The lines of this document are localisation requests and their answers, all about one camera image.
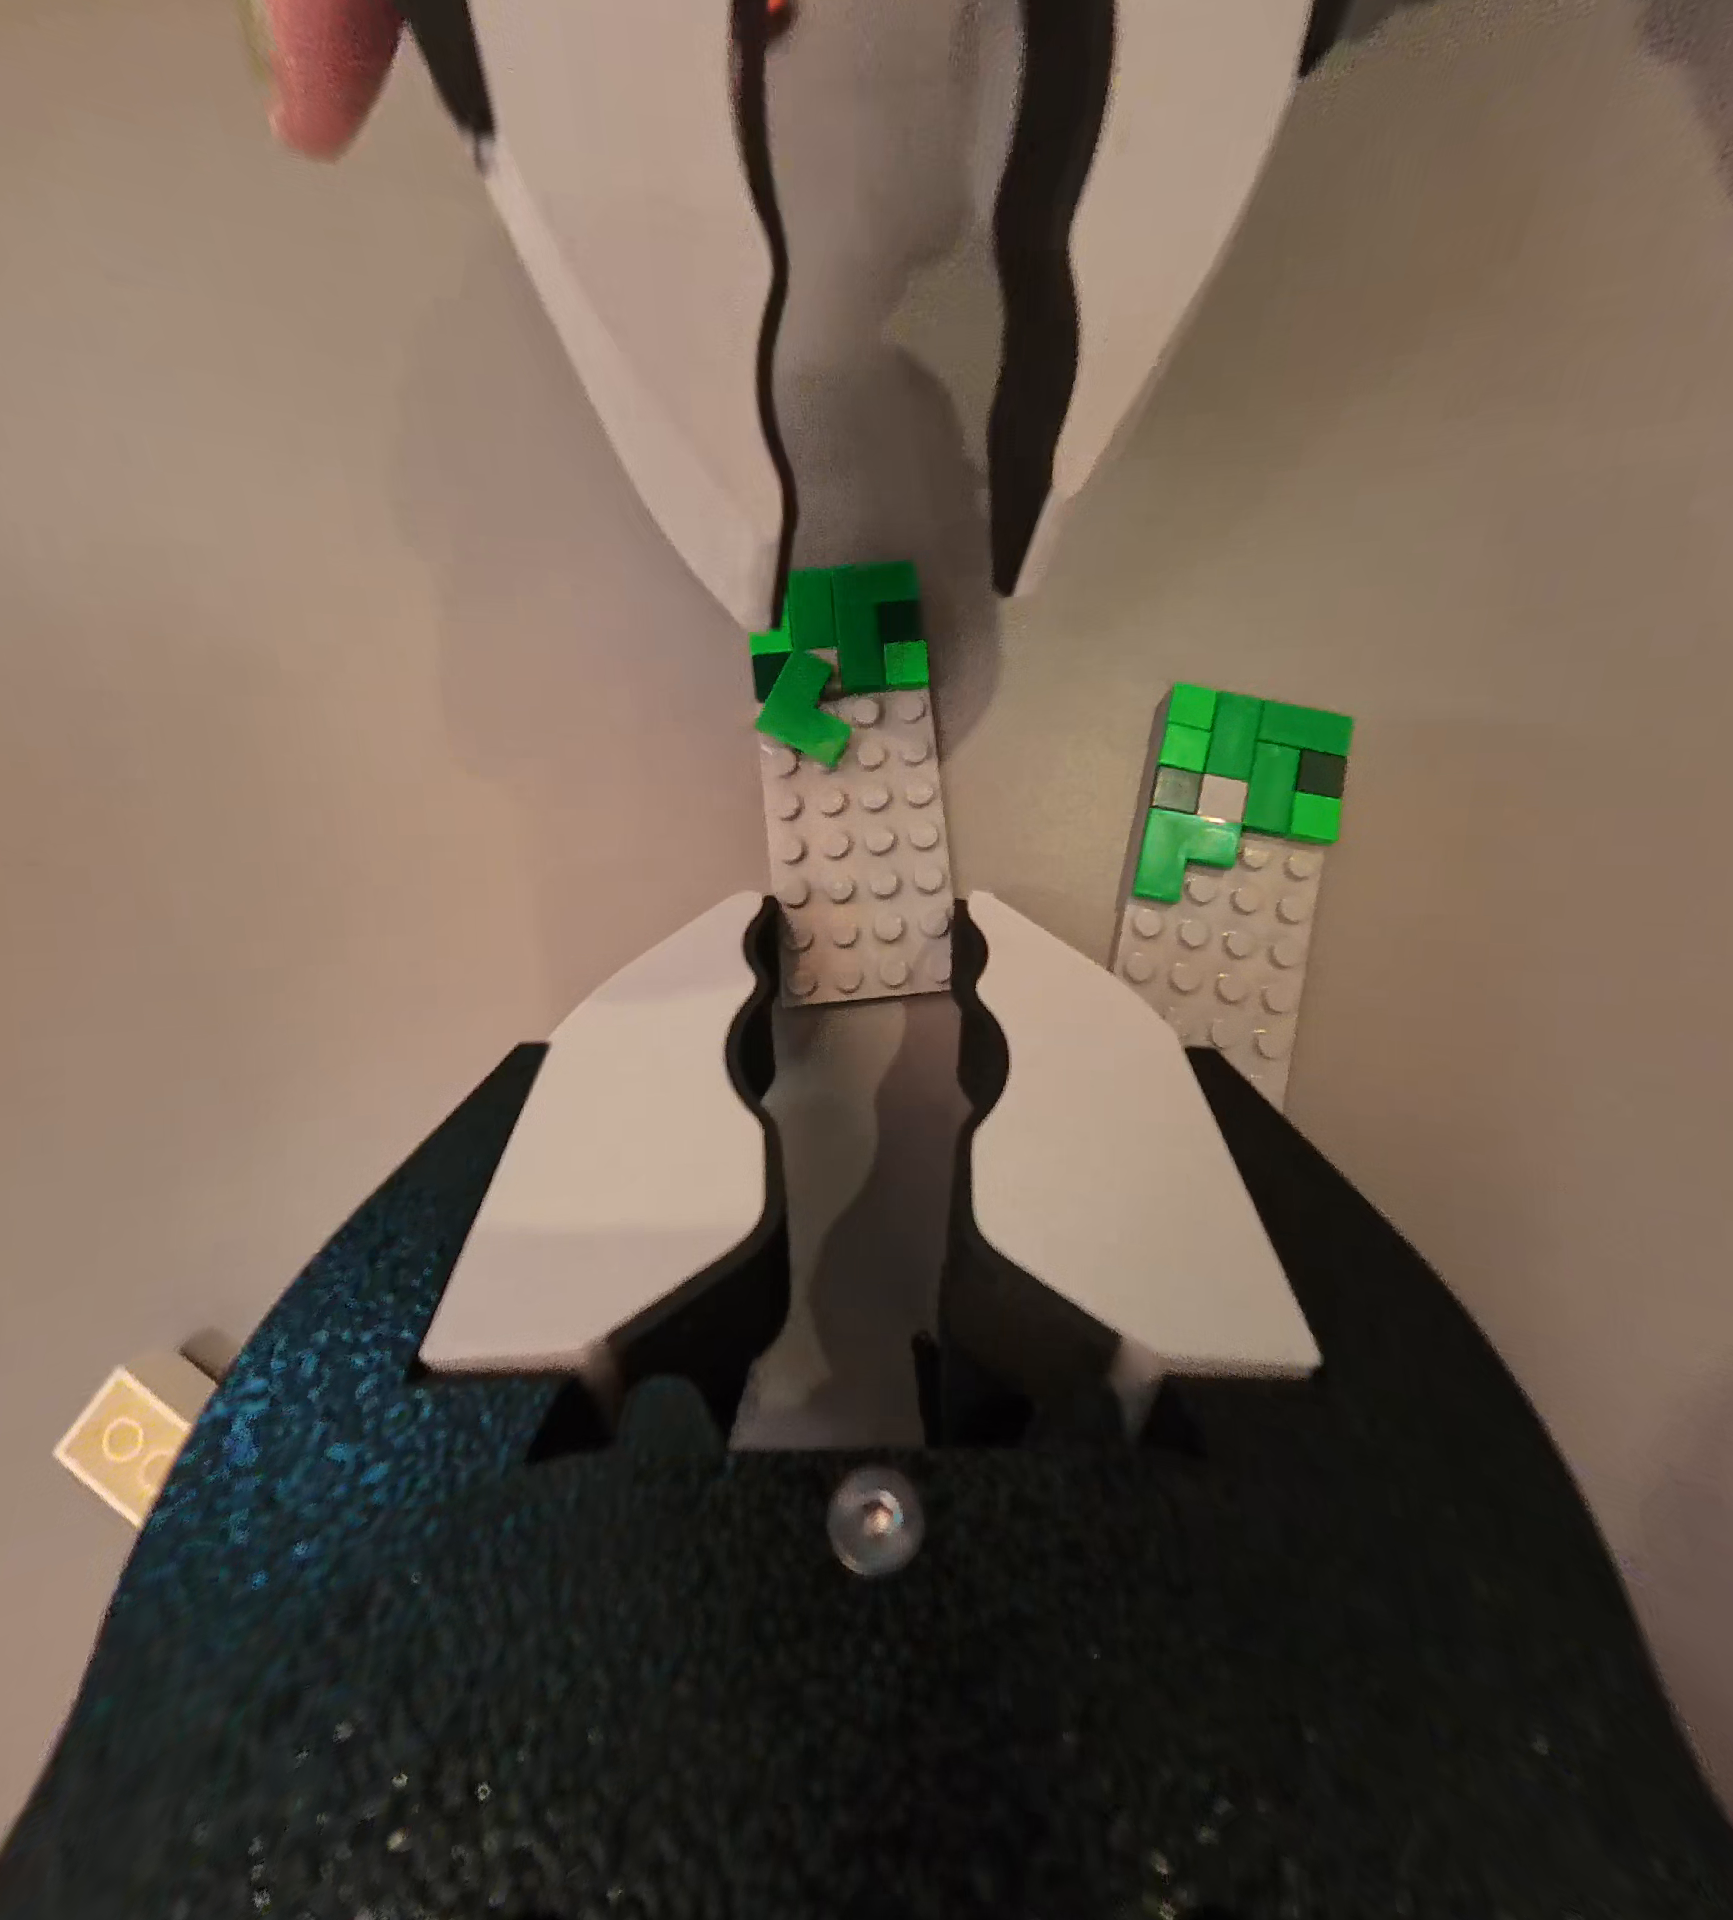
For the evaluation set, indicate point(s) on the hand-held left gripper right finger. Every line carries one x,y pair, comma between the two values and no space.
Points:
1138,1185

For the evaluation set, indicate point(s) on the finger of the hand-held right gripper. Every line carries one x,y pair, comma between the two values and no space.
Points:
627,224
1182,151

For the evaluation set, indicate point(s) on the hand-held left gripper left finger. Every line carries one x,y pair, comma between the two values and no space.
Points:
611,1171

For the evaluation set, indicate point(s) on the grey plate green white tiles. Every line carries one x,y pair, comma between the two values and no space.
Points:
1225,961

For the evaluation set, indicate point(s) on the grey plate with green tiles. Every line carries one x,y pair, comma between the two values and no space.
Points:
867,854

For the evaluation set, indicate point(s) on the person's right hand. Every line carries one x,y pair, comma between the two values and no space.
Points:
335,91

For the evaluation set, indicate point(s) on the long cream brick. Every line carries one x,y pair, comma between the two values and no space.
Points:
131,1432

